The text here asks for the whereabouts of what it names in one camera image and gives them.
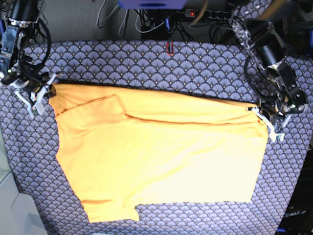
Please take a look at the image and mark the blue fan-pattern tablecloth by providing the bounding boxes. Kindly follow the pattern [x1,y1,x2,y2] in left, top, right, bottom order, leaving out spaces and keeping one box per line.
[0,41,313,235]

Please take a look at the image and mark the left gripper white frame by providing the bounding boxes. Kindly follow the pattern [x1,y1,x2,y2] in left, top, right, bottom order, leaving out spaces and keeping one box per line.
[246,96,309,142]

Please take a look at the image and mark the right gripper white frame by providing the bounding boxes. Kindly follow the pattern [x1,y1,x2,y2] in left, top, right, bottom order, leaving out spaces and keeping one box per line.
[0,70,62,118]

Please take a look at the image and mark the red clamp at table edge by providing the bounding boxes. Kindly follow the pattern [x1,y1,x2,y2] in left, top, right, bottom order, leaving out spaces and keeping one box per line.
[166,42,174,55]

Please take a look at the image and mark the yellow T-shirt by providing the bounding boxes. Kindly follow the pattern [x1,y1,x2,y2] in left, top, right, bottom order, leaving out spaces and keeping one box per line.
[49,95,268,223]

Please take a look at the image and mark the black power strip red switch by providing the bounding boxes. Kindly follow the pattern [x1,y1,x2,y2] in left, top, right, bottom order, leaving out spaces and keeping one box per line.
[184,9,231,20]

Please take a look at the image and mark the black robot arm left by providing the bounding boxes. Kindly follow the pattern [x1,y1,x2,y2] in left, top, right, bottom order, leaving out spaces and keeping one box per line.
[48,18,313,145]

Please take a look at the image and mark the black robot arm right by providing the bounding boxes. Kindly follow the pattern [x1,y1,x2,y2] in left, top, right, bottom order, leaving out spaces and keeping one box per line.
[0,20,256,117]

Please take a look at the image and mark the black OpenArm base box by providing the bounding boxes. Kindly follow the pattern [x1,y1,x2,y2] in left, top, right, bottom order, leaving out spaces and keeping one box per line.
[276,150,313,235]

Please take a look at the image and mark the purple box at top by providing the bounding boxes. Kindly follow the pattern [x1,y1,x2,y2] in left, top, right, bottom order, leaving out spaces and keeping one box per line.
[118,0,187,10]

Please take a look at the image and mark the tangled cables behind table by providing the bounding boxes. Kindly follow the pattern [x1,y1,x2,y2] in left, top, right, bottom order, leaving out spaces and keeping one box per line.
[95,0,235,42]

